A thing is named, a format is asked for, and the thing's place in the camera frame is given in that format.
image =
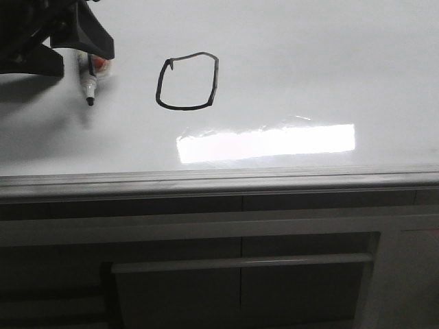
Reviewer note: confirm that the red magnet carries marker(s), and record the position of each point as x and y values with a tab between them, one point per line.
102	67

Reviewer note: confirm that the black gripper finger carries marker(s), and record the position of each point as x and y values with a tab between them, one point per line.
78	28
40	61

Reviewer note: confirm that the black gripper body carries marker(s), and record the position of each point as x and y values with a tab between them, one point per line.
25	25

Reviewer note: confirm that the white whiteboard with aluminium frame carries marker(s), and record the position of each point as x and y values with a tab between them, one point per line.
233	97

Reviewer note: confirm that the white black whiteboard marker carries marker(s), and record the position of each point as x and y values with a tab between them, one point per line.
87	74

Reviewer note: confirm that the grey metal frame structure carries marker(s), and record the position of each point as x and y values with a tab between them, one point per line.
355	259

